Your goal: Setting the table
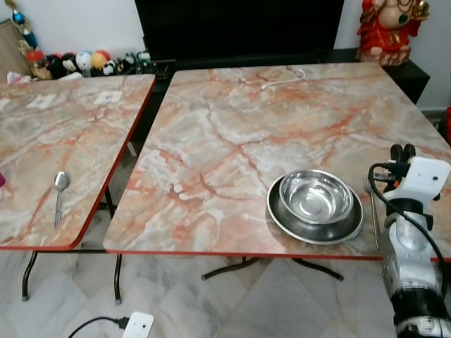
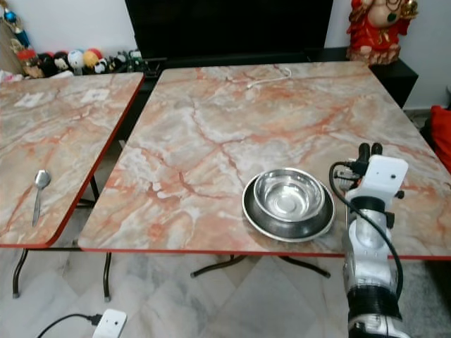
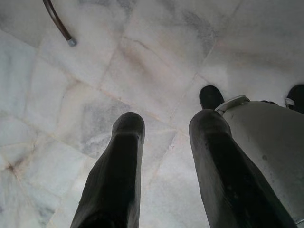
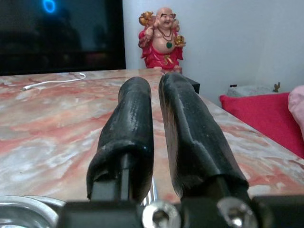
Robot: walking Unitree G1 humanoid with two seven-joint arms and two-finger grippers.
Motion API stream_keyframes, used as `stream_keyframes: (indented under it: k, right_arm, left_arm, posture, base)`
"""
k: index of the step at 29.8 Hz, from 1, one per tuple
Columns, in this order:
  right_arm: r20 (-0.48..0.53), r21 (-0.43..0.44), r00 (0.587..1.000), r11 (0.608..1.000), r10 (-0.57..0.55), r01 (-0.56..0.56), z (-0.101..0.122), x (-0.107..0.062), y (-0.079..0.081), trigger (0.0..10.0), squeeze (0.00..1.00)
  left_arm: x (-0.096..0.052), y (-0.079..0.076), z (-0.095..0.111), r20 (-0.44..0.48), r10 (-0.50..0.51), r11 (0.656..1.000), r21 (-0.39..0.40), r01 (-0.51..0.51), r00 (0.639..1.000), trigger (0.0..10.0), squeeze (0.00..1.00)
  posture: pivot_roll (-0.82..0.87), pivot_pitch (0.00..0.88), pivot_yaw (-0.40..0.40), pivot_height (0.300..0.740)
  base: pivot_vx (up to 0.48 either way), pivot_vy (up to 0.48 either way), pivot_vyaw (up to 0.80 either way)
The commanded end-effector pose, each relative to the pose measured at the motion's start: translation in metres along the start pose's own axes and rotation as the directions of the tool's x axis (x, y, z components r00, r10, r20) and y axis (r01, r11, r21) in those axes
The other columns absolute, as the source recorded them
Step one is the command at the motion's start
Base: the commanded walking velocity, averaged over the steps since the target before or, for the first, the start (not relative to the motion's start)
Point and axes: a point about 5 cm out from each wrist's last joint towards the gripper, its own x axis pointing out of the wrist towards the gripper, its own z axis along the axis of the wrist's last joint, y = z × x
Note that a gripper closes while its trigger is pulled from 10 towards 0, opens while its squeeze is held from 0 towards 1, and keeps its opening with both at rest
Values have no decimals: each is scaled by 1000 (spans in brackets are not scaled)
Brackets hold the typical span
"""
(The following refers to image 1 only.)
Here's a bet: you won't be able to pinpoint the steel spoon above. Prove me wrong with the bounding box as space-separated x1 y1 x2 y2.
363 177 383 251
54 171 72 230

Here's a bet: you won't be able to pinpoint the steel bowl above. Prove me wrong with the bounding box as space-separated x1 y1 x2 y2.
279 170 354 225

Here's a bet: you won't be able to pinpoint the red laughing Buddha statue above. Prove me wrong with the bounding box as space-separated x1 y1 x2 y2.
356 0 431 67

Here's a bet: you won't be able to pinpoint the marble pattern folding table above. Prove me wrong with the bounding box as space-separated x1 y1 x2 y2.
104 62 451 282
0 73 156 302

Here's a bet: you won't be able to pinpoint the black television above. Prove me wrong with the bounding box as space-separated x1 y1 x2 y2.
134 0 346 61

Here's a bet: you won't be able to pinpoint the orange yellow toy ball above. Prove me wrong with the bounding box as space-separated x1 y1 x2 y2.
92 49 111 70

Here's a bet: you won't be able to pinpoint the white blue toy ball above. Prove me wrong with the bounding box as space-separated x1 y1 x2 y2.
75 51 94 71

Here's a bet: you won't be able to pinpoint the black plush toy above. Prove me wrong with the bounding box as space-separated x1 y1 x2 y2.
47 53 80 78

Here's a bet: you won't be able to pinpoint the red figurine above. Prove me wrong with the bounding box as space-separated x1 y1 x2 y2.
25 49 51 80

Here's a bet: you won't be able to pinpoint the blue hanging ornament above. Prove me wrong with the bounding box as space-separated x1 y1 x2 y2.
4 0 37 50

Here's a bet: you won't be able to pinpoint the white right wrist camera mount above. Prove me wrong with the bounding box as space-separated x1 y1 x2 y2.
403 156 451 212

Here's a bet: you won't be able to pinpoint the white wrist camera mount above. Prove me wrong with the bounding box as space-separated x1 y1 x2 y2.
121 311 155 338
403 156 451 212

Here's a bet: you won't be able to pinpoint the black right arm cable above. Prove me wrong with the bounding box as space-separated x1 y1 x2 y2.
367 163 447 282

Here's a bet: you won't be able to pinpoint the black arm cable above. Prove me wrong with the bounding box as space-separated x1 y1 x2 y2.
66 315 132 338
367 163 447 282

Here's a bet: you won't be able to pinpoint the white cable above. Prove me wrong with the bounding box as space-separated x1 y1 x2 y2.
260 67 308 91

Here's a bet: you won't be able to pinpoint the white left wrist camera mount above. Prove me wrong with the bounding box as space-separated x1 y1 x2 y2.
121 311 155 338

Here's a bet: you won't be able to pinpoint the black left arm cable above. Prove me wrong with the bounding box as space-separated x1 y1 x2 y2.
66 315 132 338

